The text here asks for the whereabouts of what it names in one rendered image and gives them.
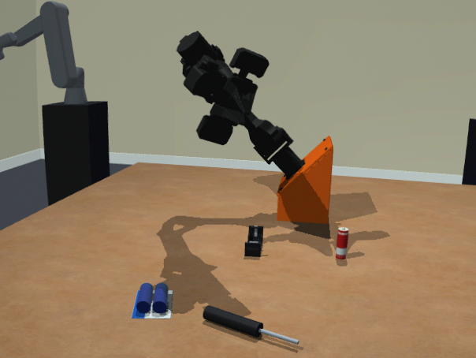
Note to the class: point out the red and white battery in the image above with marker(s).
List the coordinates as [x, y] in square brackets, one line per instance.
[342, 241]

